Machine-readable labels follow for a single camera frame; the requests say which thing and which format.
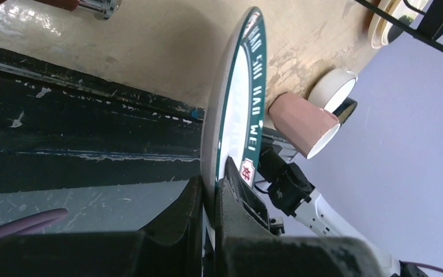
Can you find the light pink mug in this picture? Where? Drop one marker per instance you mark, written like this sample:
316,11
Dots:
307,127

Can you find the white enamel mug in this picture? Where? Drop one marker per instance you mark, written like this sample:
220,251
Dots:
332,89

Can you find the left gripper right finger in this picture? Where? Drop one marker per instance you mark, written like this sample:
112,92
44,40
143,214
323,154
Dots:
244,247

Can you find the dark ceramic bowl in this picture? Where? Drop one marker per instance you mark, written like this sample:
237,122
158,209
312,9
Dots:
345,110

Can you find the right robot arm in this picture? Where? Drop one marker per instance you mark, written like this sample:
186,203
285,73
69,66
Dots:
292,193

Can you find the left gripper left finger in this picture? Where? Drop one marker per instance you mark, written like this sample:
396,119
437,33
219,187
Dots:
169,245

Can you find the black base frame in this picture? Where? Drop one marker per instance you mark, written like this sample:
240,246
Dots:
60,129

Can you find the black wire dish rack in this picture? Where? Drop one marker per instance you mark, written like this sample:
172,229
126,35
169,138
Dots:
423,20

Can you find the pink rimmed large plate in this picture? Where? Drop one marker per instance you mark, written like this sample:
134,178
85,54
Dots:
379,28

